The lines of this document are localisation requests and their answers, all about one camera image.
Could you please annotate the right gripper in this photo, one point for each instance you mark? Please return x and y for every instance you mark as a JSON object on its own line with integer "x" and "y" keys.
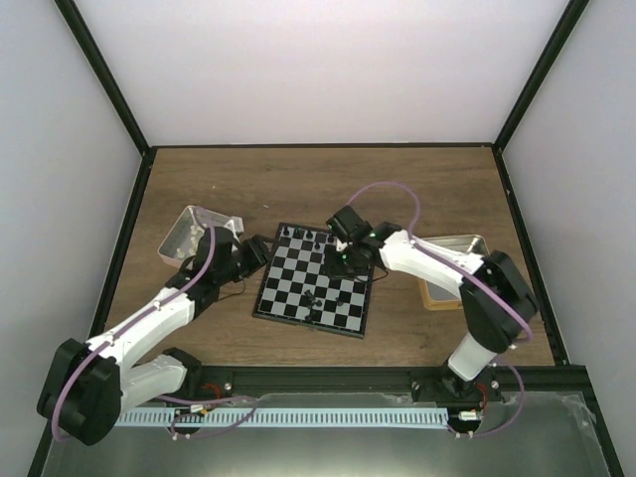
{"x": 335, "y": 270}

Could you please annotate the pile of black chess pieces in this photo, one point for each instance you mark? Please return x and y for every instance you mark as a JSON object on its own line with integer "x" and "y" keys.
{"x": 325, "y": 311}

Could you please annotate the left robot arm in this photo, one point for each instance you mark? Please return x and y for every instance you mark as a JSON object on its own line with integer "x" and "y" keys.
{"x": 90, "y": 384}

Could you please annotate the black white chess board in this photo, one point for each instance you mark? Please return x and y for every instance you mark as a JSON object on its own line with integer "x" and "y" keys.
{"x": 297, "y": 268}

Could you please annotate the white chess pieces in tin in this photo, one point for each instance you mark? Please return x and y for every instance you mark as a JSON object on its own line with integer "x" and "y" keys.
{"x": 187, "y": 241}

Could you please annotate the light blue slotted cable duct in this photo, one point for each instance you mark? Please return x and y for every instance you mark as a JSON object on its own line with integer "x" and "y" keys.
{"x": 389, "y": 417}

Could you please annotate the pink metal tin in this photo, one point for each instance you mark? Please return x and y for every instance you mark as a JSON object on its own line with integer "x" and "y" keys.
{"x": 195, "y": 215}

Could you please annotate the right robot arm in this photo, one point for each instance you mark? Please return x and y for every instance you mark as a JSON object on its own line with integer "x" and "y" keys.
{"x": 497, "y": 302}

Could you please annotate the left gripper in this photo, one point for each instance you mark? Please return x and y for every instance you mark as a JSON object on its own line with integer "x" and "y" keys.
{"x": 259, "y": 254}

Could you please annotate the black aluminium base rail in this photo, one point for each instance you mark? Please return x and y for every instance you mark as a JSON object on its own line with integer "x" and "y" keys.
{"x": 423, "y": 384}

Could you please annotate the black enclosure frame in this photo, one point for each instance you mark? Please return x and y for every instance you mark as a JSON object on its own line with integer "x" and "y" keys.
{"x": 566, "y": 23}

